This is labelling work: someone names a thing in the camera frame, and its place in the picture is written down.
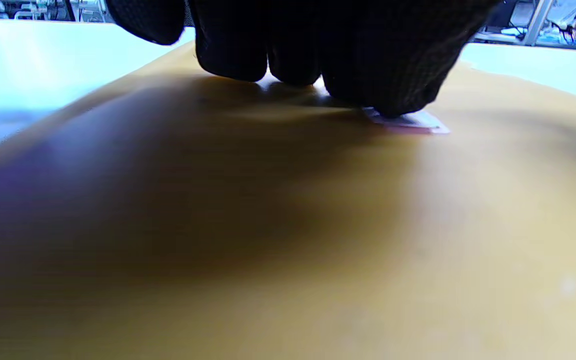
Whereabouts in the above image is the person's left hand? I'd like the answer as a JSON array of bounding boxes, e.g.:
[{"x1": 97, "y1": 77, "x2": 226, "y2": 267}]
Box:
[{"x1": 105, "y1": 0, "x2": 499, "y2": 118}]

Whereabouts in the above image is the pink sticky note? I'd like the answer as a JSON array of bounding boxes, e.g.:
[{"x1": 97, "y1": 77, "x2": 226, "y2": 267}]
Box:
[{"x1": 360, "y1": 107, "x2": 451, "y2": 136}]

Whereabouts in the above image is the yellow L-shaped folder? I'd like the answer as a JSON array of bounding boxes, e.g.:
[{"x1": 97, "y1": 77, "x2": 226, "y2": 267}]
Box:
[{"x1": 0, "y1": 42, "x2": 576, "y2": 360}]

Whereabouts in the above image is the aluminium frame post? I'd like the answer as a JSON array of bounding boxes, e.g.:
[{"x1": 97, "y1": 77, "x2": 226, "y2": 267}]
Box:
[{"x1": 520, "y1": 0, "x2": 554, "y2": 47}]

